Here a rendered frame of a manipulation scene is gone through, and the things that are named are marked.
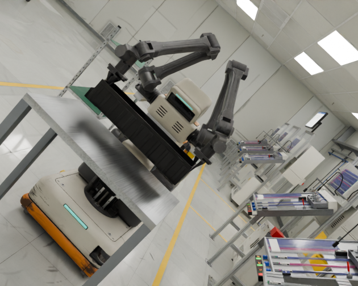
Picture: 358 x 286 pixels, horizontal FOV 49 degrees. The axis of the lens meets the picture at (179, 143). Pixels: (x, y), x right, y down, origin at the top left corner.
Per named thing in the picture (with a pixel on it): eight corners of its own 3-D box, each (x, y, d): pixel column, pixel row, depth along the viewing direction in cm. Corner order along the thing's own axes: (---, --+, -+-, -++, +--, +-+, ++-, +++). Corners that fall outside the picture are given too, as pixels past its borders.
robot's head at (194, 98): (177, 90, 226) (188, 74, 214) (203, 115, 223) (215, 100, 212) (162, 101, 217) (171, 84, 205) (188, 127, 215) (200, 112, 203)
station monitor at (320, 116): (309, 129, 688) (327, 112, 681) (303, 126, 745) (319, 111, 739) (315, 134, 688) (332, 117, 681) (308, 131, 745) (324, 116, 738)
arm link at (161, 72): (223, 59, 208) (216, 43, 210) (221, 46, 195) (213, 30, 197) (145, 92, 211) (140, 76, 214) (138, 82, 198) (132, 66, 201)
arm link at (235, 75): (245, 72, 201) (226, 64, 200) (250, 65, 196) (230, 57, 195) (230, 139, 178) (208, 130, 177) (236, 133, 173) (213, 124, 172)
